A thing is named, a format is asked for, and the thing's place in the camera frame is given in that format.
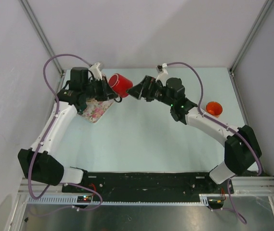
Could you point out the floral serving tray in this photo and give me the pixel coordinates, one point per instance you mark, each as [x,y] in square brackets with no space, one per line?
[95,109]

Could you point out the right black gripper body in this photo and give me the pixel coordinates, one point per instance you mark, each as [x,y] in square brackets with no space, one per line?
[156,92]

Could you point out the right aluminium corner post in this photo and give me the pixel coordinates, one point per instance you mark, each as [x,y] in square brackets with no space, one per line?
[263,14]

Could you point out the red mug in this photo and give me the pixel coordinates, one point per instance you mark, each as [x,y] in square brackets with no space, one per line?
[120,84]

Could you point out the orange mug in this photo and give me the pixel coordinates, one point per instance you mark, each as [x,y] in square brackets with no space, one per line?
[214,108]

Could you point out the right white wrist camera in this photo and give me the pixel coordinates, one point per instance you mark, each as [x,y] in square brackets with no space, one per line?
[162,72]

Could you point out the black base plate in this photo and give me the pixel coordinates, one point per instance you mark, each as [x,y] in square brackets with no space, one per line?
[134,187]

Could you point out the white slotted cable duct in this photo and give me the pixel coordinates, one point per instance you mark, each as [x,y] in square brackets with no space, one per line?
[79,200]

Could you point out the left aluminium corner post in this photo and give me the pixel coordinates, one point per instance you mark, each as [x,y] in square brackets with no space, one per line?
[37,27]

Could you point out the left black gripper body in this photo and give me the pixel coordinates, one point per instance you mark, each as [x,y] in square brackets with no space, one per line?
[96,89]

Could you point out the aluminium corner post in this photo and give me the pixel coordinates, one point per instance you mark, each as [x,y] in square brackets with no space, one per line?
[263,14]
[37,27]

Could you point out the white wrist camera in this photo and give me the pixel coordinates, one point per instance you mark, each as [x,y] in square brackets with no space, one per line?
[96,70]
[162,72]

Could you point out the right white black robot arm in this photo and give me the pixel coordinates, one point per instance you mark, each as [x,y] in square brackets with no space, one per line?
[241,148]

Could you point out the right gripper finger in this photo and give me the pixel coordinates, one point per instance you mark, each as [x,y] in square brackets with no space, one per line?
[147,81]
[136,91]

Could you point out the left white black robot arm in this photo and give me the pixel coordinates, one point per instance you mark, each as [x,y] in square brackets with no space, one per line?
[41,162]

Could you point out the aluminium frame rail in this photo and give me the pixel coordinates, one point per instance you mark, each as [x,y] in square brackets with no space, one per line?
[257,186]

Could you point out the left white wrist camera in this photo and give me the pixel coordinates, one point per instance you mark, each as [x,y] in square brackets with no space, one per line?
[96,70]

